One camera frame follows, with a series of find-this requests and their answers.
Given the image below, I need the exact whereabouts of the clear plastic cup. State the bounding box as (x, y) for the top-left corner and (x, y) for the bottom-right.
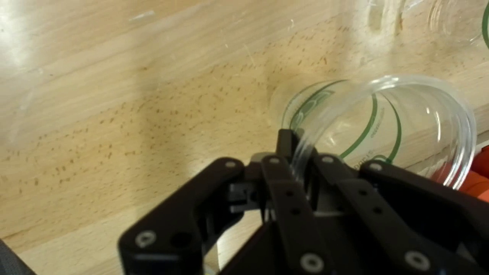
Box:
(272, 75), (477, 190)
(365, 0), (489, 48)

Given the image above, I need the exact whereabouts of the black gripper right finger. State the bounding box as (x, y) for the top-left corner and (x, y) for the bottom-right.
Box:
(307, 155), (489, 275)

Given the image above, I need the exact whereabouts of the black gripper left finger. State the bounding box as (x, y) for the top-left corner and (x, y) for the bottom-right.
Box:
(118, 130), (327, 275)

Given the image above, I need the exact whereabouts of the orange toy cup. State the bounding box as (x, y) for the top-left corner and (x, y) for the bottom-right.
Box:
(431, 147), (489, 203)

